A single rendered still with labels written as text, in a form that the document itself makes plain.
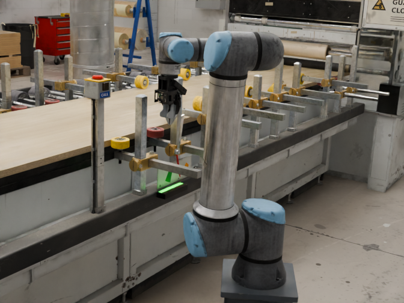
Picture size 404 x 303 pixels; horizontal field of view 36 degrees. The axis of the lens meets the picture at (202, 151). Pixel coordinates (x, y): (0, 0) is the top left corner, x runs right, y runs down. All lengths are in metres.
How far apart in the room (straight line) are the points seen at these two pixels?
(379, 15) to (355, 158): 1.19
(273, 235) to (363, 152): 3.26
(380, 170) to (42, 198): 3.23
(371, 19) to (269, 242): 3.13
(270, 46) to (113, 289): 1.60
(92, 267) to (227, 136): 1.25
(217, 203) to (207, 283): 1.50
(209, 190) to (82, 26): 4.97
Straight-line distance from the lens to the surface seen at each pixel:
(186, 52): 2.36
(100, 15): 6.76
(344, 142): 5.31
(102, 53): 6.81
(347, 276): 3.68
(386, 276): 3.75
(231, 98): 1.84
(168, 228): 3.33
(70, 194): 2.62
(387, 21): 4.93
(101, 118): 2.34
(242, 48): 1.81
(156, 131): 2.85
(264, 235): 2.06
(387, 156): 5.08
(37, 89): 3.61
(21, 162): 2.41
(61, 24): 11.05
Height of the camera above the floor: 1.60
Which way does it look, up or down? 16 degrees down
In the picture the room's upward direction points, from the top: 3 degrees clockwise
